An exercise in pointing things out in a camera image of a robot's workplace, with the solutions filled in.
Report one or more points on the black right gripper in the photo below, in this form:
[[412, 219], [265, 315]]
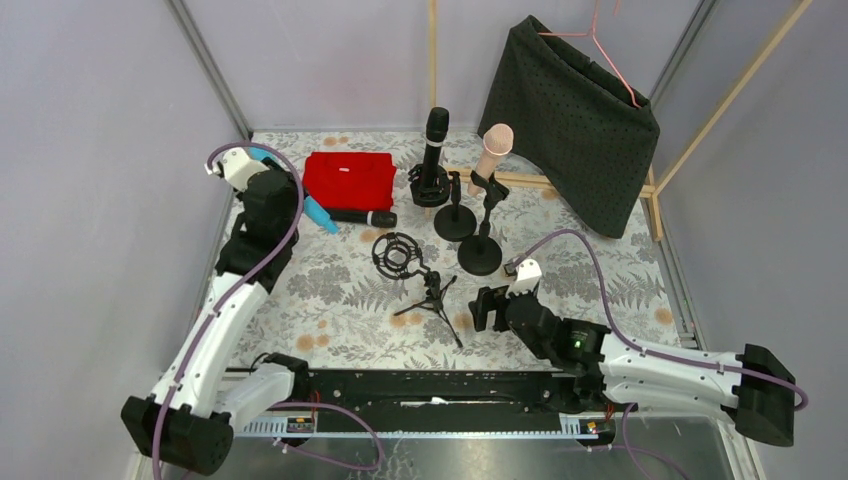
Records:
[[494, 306]]

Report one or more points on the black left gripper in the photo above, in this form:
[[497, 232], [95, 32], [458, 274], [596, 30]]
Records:
[[291, 198]]

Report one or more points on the black clip microphone stand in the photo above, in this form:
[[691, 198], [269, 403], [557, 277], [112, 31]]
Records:
[[480, 254]]

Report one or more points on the blue microphone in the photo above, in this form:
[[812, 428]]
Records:
[[312, 208]]

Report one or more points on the black tripod shock mount stand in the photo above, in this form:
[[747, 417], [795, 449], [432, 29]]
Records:
[[397, 256]]

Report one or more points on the peach pink microphone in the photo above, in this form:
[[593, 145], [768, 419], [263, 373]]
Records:
[[497, 142]]

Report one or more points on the black handheld microphone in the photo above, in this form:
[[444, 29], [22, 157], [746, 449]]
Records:
[[436, 130]]

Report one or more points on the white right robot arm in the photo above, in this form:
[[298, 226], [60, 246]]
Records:
[[751, 390]]

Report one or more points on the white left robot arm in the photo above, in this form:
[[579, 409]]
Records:
[[185, 421]]

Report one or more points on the black round base stand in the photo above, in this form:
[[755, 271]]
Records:
[[456, 221]]

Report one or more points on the red folded cloth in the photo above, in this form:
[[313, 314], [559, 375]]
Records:
[[362, 181]]

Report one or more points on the dark grey dotted cloth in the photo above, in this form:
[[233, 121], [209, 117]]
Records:
[[592, 138]]

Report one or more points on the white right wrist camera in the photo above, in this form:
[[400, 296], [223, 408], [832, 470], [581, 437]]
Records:
[[527, 279]]

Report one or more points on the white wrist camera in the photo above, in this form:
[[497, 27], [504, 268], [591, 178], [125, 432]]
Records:
[[527, 279], [237, 166]]

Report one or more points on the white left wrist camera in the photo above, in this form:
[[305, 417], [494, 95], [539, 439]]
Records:
[[237, 166]]

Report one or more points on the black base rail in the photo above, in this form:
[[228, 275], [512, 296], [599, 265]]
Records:
[[431, 404]]

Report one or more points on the wooden rack frame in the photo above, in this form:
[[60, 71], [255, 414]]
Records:
[[693, 59]]

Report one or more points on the pink wire hanger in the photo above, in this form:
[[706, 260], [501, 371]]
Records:
[[591, 33]]

